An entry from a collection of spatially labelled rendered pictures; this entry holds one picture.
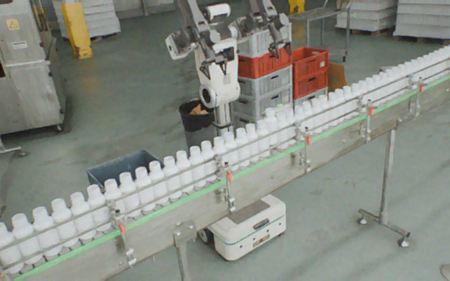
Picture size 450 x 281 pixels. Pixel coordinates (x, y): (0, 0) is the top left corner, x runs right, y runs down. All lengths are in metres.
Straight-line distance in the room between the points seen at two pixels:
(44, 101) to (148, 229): 3.76
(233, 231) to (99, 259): 1.23
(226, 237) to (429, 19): 6.24
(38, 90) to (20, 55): 0.43
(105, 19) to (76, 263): 9.86
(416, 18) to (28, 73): 6.28
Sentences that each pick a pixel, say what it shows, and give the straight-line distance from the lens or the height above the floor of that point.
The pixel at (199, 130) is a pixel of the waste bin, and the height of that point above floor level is 0.49.
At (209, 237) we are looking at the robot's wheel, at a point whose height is 0.09.
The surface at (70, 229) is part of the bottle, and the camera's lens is 1.45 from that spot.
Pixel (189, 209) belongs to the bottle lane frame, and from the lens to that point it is 1.60.
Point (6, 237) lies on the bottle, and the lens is 1.41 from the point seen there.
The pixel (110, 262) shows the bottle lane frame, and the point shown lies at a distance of 1.54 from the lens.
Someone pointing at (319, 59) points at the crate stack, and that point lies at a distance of 4.87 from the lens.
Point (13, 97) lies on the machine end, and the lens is 5.16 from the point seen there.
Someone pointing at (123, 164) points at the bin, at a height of 0.91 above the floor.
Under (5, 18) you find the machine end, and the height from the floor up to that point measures 1.37.
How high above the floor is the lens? 1.86
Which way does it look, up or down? 25 degrees down
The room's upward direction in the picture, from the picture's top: 6 degrees counter-clockwise
